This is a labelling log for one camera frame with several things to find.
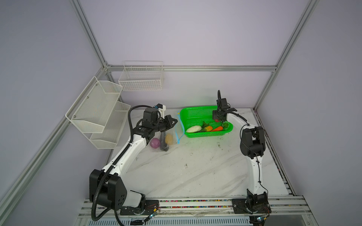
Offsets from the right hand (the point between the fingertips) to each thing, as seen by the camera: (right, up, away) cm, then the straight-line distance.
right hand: (218, 113), depth 106 cm
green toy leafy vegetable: (-10, -9, +1) cm, 13 cm away
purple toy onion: (-46, -21, -13) cm, 52 cm away
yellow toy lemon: (-37, -19, -8) cm, 42 cm away
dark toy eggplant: (-39, -22, -15) cm, 48 cm away
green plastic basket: (-15, -6, +6) cm, 17 cm away
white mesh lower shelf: (-67, -16, -31) cm, 76 cm away
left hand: (-29, -6, -28) cm, 41 cm away
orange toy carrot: (+1, -12, -1) cm, 12 cm away
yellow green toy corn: (-8, -12, -3) cm, 14 cm away
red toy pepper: (0, -6, +5) cm, 7 cm away
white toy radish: (-18, -12, -4) cm, 22 cm away
